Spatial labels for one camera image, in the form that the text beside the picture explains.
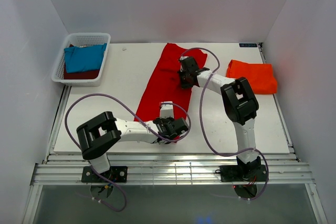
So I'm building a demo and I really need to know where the blue folded t shirt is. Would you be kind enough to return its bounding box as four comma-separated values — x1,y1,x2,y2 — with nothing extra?
64,43,107,73

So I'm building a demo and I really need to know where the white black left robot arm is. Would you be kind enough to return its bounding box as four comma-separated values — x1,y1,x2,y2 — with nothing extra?
76,111,189,182

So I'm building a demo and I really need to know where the small dark label sticker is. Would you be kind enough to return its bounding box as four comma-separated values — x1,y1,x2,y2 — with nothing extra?
239,43,258,48

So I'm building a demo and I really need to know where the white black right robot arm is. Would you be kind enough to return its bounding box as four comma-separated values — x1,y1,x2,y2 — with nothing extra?
178,56,261,182

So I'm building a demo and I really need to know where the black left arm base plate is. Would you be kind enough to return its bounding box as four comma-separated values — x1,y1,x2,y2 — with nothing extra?
81,166,128,183

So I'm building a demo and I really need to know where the orange folded t shirt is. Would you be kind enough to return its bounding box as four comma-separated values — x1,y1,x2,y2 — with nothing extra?
226,59,278,95

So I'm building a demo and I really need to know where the white plastic basket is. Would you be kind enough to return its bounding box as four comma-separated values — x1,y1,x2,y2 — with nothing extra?
51,33,111,87

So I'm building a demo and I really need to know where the aluminium frame rail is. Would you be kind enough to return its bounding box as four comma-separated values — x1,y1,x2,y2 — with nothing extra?
23,149,328,223

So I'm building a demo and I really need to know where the dark red folded t shirt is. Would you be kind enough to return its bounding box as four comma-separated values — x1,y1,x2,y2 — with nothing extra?
64,44,100,80

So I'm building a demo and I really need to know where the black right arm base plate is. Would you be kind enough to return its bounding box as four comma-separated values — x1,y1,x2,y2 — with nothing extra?
215,165,268,182

